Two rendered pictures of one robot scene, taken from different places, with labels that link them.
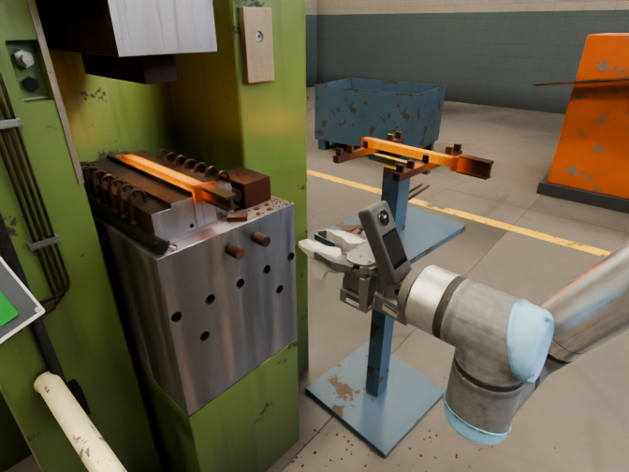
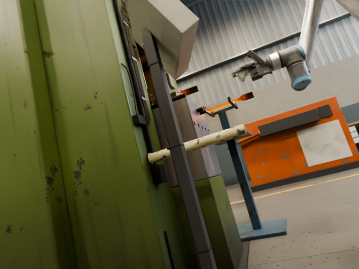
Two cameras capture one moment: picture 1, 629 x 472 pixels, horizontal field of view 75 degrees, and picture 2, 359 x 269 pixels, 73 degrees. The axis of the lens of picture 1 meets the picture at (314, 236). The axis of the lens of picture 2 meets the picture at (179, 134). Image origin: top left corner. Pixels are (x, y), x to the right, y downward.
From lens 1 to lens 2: 132 cm
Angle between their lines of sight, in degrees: 46
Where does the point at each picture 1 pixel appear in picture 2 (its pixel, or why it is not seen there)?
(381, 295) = (262, 69)
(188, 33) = not seen: hidden behind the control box
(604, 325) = (307, 53)
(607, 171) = (271, 171)
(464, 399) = (297, 69)
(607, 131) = (262, 156)
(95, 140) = not seen: hidden behind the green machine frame
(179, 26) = not seen: hidden behind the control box
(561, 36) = (218, 154)
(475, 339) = (289, 52)
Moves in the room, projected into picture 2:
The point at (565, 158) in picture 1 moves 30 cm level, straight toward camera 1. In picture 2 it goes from (254, 173) to (256, 173)
